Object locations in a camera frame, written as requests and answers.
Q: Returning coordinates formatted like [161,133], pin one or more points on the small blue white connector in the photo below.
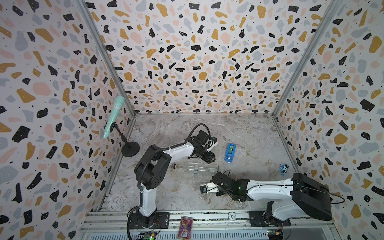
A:
[284,169]

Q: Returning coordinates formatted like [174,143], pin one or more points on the blue tape dispenser green roll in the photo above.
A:
[230,153]

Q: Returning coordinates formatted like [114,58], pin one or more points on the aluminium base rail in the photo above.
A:
[207,225]

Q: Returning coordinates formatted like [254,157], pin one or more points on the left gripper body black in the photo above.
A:
[207,155]

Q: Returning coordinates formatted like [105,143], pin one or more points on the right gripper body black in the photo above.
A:
[221,192]

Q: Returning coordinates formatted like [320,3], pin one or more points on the clear glass wine bottle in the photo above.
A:
[197,167]

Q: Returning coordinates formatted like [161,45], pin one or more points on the mint green microphone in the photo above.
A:
[118,104]

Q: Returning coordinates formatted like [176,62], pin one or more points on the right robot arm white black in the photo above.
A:
[297,197]

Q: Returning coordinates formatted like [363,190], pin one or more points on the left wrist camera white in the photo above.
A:
[212,142]

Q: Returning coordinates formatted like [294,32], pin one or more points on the clear bubble wrap sheet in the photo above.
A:
[190,178]

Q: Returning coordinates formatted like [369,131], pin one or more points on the purple card on rail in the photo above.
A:
[185,228]

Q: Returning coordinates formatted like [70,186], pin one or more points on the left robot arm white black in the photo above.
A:
[151,171]

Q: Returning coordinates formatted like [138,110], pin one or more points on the black microphone stand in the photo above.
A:
[129,149]

